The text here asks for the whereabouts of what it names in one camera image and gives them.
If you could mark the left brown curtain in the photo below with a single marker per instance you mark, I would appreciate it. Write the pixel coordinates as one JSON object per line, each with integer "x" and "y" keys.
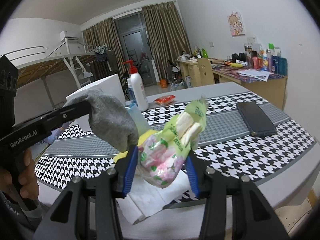
{"x": 103, "y": 38}

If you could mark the white lotion pump bottle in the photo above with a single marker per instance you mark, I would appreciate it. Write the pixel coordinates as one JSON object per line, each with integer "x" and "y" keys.
{"x": 137, "y": 84}

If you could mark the wooden smiley chair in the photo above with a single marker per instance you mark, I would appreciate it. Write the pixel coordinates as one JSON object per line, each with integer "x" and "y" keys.
{"x": 206, "y": 71}

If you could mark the person's left hand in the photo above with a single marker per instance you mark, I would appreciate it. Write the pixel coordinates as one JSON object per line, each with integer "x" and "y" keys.
{"x": 28, "y": 180}

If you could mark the cartoon girl wall poster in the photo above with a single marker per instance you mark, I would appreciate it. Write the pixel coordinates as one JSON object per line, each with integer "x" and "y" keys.
{"x": 236, "y": 25}

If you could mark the black smartphone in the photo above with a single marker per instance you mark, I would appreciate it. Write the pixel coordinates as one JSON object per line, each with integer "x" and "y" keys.
{"x": 257, "y": 122}

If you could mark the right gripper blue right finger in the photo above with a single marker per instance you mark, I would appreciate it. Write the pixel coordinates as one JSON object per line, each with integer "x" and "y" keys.
{"x": 193, "y": 174}

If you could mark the green floral tissue pack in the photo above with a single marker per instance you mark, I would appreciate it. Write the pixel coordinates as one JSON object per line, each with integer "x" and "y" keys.
{"x": 162, "y": 154}

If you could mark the houndstooth table mat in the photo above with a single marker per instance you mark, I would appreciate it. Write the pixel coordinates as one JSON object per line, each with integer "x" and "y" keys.
{"x": 225, "y": 145}

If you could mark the right brown curtain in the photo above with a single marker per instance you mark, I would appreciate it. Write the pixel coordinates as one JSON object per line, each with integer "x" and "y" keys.
{"x": 167, "y": 36}

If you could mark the red snack packet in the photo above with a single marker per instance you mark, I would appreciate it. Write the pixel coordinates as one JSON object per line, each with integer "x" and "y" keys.
{"x": 165, "y": 100}

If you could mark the white metal bunk bed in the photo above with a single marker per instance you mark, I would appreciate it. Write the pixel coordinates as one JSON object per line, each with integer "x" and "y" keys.
{"x": 71, "y": 56}

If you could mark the white air conditioner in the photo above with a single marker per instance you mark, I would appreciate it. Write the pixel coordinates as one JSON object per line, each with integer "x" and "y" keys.
{"x": 64, "y": 36}

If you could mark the black folding chair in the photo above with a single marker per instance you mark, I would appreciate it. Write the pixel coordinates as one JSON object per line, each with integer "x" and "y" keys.
{"x": 173, "y": 72}

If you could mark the black headphones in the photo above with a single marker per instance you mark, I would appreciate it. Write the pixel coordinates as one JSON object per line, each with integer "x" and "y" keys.
{"x": 240, "y": 57}

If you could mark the brown curtain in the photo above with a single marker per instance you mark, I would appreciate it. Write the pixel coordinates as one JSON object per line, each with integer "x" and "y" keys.
{"x": 103, "y": 38}
{"x": 167, "y": 36}

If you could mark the blue face mask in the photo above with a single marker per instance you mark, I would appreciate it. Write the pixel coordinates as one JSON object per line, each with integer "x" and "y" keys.
{"x": 141, "y": 123}

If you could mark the orange bucket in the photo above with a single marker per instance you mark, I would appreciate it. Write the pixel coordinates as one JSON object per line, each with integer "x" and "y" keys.
{"x": 163, "y": 83}

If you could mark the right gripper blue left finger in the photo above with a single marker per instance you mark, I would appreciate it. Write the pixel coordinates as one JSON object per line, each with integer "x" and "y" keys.
{"x": 129, "y": 169}

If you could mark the grey sock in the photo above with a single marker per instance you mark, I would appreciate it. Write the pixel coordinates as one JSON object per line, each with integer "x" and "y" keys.
{"x": 120, "y": 132}

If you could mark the wooden desk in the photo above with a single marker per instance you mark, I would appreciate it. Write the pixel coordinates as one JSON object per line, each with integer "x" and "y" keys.
{"x": 272, "y": 90}

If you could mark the glass balcony door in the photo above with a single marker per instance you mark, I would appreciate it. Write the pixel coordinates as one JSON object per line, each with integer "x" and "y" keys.
{"x": 135, "y": 44}

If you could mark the white paper sheets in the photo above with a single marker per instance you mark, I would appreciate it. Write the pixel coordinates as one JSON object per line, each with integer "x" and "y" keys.
{"x": 255, "y": 73}

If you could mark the white tissue paper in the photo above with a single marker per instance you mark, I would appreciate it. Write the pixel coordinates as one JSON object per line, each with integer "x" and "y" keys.
{"x": 145, "y": 200}

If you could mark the blue spray bottle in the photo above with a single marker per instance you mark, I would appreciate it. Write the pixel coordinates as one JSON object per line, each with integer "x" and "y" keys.
{"x": 131, "y": 94}

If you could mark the white foam box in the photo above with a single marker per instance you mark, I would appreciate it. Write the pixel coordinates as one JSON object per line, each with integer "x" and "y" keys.
{"x": 105, "y": 95}

